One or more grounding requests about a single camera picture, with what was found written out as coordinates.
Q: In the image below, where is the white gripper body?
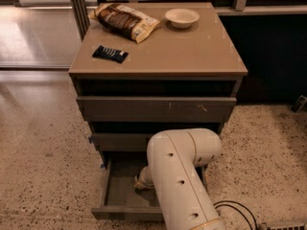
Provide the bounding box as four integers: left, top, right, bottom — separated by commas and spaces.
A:
138, 167, 154, 189

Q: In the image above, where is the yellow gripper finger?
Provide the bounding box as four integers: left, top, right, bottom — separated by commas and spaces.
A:
134, 176, 146, 190

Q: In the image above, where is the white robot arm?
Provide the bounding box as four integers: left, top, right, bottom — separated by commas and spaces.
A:
134, 128, 225, 230

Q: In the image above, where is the open bottom grey drawer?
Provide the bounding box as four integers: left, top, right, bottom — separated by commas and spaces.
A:
91, 151, 209, 223

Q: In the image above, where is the middle grey drawer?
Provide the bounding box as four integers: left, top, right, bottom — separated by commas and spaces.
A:
90, 132, 222, 153

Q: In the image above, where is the top grey drawer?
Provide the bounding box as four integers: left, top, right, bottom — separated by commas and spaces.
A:
77, 96, 236, 123

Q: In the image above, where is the grey drawer cabinet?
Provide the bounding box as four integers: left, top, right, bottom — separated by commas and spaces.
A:
68, 2, 248, 170

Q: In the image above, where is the dark blue snack bar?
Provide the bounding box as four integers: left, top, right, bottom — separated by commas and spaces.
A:
92, 45, 129, 63

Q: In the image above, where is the floor vent grille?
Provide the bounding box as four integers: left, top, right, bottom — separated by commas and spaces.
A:
259, 221, 307, 230

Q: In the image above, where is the brown chip bag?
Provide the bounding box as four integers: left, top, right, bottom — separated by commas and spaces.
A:
88, 3, 160, 43

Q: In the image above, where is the white bowl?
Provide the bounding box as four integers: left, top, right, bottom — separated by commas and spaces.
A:
165, 9, 200, 29

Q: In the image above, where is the small dark floor object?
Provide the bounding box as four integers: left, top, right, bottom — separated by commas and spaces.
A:
291, 95, 307, 113

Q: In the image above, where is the black floor cable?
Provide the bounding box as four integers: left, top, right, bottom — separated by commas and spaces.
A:
212, 200, 259, 230

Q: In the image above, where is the metal window frame post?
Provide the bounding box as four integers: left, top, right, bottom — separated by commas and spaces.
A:
70, 0, 90, 39

